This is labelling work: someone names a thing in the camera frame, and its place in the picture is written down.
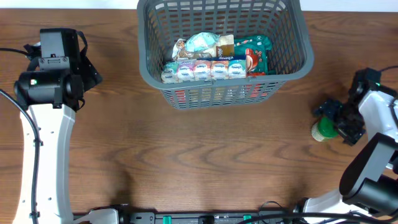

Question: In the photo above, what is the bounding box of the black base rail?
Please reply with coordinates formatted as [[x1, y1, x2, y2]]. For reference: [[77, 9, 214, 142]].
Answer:
[[74, 205, 386, 224]]

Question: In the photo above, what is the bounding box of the green Nescafe coffee bag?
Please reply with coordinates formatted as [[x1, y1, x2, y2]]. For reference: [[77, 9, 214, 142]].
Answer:
[[234, 35, 272, 76]]

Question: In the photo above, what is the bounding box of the teal small packet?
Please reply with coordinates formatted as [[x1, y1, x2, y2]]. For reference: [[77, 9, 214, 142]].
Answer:
[[185, 32, 220, 52]]

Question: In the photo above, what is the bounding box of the grey plastic shopping basket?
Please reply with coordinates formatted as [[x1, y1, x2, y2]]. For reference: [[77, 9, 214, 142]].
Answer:
[[137, 0, 314, 110]]

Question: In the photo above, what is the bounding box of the orange spaghetti pasta packet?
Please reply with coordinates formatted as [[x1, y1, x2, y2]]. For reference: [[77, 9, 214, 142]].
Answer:
[[175, 83, 276, 108]]

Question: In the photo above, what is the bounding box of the beige cookie snack bag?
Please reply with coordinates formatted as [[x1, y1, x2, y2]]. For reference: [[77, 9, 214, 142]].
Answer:
[[171, 34, 234, 60]]

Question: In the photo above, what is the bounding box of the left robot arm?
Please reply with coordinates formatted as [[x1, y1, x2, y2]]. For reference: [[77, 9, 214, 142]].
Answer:
[[13, 28, 120, 223]]

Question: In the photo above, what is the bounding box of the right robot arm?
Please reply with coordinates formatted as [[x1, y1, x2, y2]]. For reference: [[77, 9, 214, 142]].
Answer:
[[295, 68, 397, 223]]

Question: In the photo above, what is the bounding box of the Kleenex tissue multipack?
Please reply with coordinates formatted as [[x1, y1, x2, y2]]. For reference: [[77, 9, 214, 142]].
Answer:
[[161, 55, 248, 84]]

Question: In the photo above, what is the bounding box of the green lid spice jar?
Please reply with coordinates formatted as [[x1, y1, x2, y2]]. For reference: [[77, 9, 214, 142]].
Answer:
[[311, 117, 338, 142]]

